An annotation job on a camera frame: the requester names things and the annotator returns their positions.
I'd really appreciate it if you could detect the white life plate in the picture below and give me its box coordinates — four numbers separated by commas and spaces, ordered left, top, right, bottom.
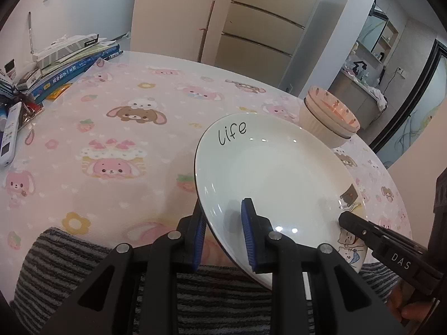
195, 113, 367, 275

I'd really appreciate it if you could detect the white bowl black rim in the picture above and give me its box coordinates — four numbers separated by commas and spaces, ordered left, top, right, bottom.
298, 102, 348, 148

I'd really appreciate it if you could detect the person's right hand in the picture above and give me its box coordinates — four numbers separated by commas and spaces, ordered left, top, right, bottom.
386, 280, 443, 334

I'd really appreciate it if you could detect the striped grey black sweater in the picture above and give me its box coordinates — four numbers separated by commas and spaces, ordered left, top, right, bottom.
12, 228, 404, 334

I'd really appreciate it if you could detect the pink cartoon tablecloth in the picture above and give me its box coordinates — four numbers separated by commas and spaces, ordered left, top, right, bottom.
0, 57, 413, 273

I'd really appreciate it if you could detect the beige bathroom vanity cabinet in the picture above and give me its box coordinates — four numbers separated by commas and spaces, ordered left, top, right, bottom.
329, 70, 384, 130

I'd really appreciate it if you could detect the white cloth on sink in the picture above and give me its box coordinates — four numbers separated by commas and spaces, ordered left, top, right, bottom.
368, 87, 388, 112

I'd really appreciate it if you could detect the black framed glass door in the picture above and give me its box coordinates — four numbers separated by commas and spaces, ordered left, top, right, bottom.
371, 40, 446, 168

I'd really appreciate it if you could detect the black faucet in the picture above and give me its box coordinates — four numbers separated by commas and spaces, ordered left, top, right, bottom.
352, 61, 367, 76

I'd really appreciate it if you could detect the beige three-door refrigerator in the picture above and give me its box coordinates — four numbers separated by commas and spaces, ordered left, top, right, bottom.
215, 0, 317, 86

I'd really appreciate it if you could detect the bathroom mirror cabinet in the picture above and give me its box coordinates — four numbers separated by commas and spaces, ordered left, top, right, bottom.
357, 5, 398, 64

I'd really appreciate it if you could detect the red broom with dustpan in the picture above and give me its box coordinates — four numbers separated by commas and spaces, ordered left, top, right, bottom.
197, 0, 216, 63

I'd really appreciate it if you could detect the white remote control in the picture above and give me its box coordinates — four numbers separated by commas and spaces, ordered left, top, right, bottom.
0, 101, 22, 166

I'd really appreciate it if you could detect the stack of books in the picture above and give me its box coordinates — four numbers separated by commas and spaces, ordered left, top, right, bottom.
19, 40, 122, 103

